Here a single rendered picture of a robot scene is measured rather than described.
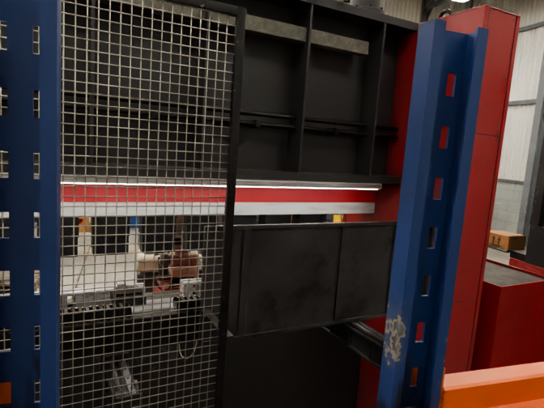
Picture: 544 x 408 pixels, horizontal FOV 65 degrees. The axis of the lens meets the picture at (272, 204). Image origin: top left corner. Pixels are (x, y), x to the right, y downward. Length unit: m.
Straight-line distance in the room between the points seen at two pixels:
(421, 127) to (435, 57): 0.06
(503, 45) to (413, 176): 1.91
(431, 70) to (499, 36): 1.86
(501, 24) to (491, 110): 0.37
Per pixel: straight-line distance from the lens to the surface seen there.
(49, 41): 0.38
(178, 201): 1.95
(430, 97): 0.41
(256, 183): 1.85
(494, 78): 2.24
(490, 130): 2.24
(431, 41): 0.42
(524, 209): 9.52
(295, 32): 2.03
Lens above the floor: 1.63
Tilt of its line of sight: 8 degrees down
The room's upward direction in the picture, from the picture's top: 4 degrees clockwise
